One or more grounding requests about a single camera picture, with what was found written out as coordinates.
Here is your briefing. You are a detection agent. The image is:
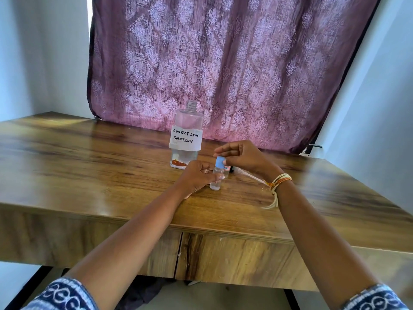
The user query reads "person's right hand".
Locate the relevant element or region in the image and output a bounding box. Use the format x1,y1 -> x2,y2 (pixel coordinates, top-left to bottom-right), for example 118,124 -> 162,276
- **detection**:
213,140 -> 285,184

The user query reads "person's left hand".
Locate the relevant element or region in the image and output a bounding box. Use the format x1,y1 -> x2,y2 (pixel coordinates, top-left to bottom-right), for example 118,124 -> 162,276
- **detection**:
174,160 -> 225,199

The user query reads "small clear vial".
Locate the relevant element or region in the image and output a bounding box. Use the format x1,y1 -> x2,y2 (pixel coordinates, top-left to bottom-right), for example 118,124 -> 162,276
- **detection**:
210,166 -> 225,191

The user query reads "person's right forearm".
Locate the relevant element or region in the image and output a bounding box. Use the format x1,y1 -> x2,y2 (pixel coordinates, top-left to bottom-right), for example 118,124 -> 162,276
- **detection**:
273,178 -> 382,310

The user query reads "person's left forearm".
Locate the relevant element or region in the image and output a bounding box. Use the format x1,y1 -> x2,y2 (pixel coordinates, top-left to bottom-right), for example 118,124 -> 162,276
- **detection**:
64,183 -> 191,310

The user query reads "clear plastic dropper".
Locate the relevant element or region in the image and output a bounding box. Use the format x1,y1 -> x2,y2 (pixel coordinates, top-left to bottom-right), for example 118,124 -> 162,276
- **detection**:
231,167 -> 269,186

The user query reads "large clear bottle white label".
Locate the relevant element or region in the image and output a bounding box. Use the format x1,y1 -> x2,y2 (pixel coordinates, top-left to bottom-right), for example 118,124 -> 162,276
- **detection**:
169,100 -> 204,170

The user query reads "orange white wrist thread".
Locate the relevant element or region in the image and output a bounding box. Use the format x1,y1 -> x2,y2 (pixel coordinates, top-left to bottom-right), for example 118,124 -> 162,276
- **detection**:
263,173 -> 293,210

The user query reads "purple patterned curtain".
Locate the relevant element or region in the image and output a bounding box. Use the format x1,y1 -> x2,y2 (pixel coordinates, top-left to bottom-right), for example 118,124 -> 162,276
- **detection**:
86,0 -> 383,154

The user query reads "wooden table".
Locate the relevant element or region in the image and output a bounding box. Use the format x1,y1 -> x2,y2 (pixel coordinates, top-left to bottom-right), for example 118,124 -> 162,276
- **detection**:
0,112 -> 413,299

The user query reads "dark cloth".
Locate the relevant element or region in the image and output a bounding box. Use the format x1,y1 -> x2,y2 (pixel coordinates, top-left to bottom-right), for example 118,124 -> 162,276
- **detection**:
114,276 -> 169,310

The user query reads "black metal table leg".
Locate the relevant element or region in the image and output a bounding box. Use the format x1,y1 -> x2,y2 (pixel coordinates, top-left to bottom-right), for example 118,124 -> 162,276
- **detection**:
283,288 -> 301,310
5,265 -> 54,310

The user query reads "blue white patterned sleeve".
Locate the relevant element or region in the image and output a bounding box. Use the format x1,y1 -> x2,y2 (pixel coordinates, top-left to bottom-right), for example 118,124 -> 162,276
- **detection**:
21,277 -> 99,310
341,284 -> 409,310

